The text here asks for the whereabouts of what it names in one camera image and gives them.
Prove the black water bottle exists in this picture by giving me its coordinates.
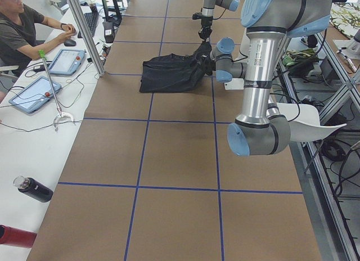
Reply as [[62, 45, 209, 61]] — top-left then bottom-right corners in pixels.
[[13, 175, 53, 203]]

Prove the red bottle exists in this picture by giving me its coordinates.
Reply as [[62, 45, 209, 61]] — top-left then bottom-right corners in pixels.
[[1, 225, 37, 248]]

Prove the seated person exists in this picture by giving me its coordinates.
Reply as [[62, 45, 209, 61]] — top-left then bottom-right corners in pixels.
[[1, 0, 76, 77]]

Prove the black graphic t-shirt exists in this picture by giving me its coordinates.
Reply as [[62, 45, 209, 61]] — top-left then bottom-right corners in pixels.
[[139, 42, 212, 93]]

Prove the near teach pendant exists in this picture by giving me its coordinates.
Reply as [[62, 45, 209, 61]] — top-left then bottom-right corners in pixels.
[[8, 76, 53, 114]]

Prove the white plastic chair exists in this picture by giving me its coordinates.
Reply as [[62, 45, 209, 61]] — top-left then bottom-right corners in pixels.
[[277, 102, 347, 142]]

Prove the teach pendant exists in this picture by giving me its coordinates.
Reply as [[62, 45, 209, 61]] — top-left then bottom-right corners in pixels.
[[8, 76, 53, 114], [48, 49, 86, 76]]

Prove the black computer mouse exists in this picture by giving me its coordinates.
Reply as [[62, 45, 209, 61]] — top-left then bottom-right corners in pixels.
[[64, 39, 77, 47]]

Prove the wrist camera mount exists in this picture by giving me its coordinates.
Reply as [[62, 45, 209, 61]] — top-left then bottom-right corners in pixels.
[[192, 12, 203, 20]]

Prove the metal grabber tool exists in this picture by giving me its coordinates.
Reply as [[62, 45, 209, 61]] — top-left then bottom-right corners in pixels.
[[38, 49, 75, 132]]

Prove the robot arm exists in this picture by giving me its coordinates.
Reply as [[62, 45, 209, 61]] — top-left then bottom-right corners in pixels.
[[199, 0, 332, 156], [192, 0, 240, 42]]

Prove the aluminium frame post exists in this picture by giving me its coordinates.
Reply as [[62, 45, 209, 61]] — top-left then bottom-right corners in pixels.
[[67, 0, 105, 77]]

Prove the far teach pendant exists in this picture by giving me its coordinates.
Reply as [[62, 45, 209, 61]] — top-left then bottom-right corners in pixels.
[[48, 49, 86, 76]]

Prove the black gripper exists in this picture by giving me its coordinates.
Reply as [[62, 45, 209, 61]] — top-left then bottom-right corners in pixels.
[[198, 15, 213, 42], [197, 55, 215, 75]]

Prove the black keyboard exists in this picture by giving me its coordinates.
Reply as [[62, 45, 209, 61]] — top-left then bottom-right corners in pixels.
[[84, 12, 99, 37]]

